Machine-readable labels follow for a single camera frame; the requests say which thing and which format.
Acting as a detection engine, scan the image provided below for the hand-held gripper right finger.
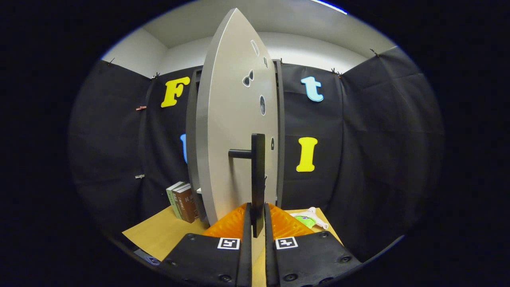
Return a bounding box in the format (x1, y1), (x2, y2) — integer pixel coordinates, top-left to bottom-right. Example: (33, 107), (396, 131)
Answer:
(264, 202), (362, 287)

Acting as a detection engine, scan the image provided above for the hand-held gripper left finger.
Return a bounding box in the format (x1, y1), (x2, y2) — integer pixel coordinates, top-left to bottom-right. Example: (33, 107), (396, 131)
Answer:
(159, 202), (253, 287)

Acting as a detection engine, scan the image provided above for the black door handle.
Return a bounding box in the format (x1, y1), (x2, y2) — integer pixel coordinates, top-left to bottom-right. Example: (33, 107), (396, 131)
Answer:
(228, 134), (266, 238)

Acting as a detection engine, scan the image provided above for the white cabinet door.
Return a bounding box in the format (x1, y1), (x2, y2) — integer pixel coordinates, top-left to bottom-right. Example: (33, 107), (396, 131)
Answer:
(195, 8), (279, 226)

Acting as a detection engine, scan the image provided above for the white and green toy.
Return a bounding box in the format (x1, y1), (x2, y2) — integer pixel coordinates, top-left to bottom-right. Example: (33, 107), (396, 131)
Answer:
(290, 207), (330, 230)

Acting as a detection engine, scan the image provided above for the brown book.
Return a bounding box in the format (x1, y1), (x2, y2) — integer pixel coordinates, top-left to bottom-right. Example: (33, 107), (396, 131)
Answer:
(172, 184), (200, 224)

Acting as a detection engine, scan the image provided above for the grey cabinet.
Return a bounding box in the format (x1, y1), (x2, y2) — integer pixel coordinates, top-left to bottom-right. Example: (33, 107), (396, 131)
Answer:
(186, 59), (286, 222)

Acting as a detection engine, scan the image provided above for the black backdrop cloth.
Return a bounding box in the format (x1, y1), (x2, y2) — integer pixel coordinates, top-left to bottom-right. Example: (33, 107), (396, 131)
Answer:
(68, 46), (445, 263)

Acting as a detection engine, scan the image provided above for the long ceiling light strip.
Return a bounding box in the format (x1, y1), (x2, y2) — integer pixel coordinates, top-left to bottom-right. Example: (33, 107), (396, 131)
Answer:
(311, 0), (348, 15)

